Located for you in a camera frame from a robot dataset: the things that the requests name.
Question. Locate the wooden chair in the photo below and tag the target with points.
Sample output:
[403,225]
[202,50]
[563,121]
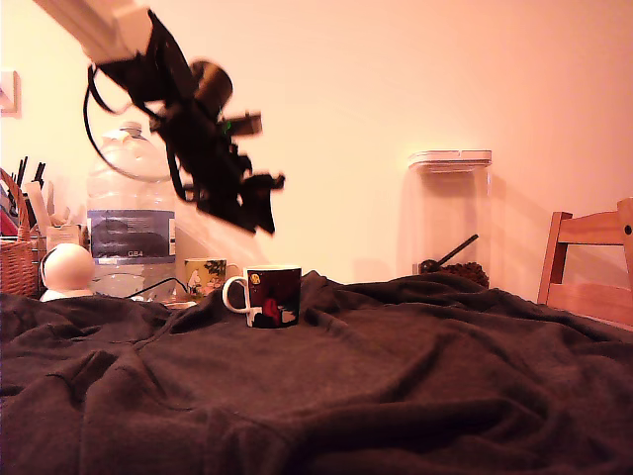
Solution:
[583,297]

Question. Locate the wicker basket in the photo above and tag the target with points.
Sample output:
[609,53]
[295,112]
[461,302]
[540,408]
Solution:
[17,267]

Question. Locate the coffee beans heap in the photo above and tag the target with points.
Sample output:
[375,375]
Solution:
[469,272]

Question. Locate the white bottle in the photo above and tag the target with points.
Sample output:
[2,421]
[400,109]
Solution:
[63,235]

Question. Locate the black stick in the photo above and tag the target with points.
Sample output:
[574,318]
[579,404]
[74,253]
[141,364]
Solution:
[22,170]
[39,172]

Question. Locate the large clear water bottle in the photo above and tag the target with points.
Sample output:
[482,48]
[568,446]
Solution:
[131,232]

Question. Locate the clear storage jar white lid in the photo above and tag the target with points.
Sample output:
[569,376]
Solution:
[449,198]

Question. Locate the yellow green cartoon mug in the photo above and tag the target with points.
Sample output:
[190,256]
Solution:
[205,277]

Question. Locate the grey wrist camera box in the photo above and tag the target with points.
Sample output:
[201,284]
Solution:
[245,124]

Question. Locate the pale wall frame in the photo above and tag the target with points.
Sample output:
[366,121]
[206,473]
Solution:
[11,94]

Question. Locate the black scoop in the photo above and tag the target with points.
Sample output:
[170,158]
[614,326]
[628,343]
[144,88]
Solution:
[454,255]

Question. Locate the dark brown cloth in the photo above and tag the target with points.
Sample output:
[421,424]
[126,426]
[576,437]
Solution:
[346,386]

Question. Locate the small white round camera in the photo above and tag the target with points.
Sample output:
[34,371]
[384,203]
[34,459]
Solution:
[68,269]

